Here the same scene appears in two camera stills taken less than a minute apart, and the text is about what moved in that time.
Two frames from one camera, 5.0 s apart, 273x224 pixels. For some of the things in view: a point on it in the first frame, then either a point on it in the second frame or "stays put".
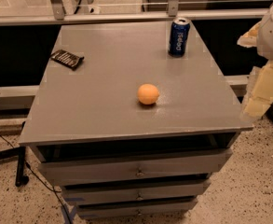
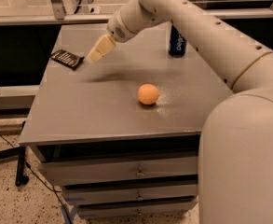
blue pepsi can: (178, 36) stays put
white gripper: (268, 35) to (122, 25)
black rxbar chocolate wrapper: (67, 59) stays put
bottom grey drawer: (137, 208) stays put
